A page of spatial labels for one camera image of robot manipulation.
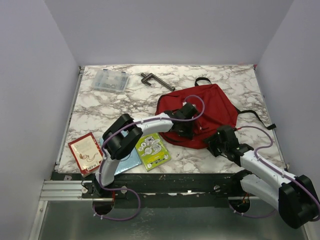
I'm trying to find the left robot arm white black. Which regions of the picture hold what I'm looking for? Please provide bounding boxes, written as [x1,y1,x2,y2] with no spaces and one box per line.
[92,102,198,198]

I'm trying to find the green booklet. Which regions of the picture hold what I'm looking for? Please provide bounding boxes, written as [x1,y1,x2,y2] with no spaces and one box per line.
[135,133,172,172]

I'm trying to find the clear plastic organizer box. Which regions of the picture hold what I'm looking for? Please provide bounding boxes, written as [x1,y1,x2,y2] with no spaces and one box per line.
[91,69,130,93]

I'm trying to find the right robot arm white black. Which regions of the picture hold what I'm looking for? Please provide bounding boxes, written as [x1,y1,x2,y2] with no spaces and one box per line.
[205,125,320,229]

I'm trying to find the red backpack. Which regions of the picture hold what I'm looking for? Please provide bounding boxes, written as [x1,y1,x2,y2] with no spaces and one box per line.
[155,77,277,150]

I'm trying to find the light blue book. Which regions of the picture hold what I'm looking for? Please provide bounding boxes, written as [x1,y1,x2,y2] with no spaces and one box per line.
[99,137,142,176]

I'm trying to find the aluminium extrusion rail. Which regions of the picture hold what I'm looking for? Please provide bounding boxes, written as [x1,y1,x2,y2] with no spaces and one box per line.
[39,180,83,201]

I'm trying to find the red book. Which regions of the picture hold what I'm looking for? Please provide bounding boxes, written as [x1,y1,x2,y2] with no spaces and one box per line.
[67,132,103,177]

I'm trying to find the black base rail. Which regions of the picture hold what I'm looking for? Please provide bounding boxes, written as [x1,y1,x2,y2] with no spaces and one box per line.
[50,171,252,214]

